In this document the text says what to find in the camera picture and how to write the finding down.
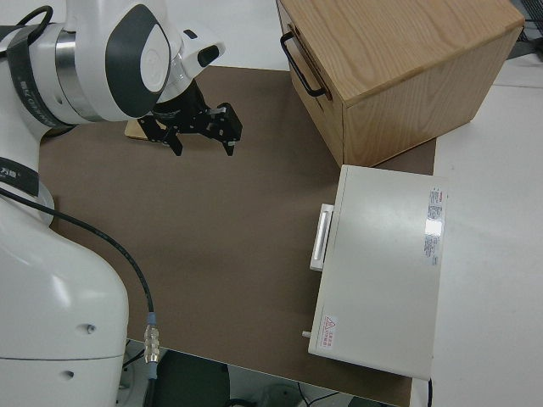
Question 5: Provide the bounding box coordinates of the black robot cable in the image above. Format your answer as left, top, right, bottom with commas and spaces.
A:
0, 185, 165, 407

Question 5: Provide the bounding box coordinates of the white oven door handle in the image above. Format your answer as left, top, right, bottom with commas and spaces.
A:
310, 203, 335, 272

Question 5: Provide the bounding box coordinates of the white toaster oven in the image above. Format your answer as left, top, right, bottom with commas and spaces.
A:
306, 164, 451, 381

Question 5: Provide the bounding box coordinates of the wooden mug tree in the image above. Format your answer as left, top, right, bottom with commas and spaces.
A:
124, 120, 150, 141

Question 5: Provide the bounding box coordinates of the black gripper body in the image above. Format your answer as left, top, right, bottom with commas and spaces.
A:
137, 102, 244, 144

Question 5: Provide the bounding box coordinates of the wooden drawer cabinet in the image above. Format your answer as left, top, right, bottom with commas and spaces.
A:
275, 0, 526, 169

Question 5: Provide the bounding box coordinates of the black office chair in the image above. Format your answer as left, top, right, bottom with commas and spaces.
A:
143, 349, 232, 407

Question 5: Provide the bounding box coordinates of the black cabinet handle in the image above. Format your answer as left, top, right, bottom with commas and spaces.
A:
279, 32, 328, 99

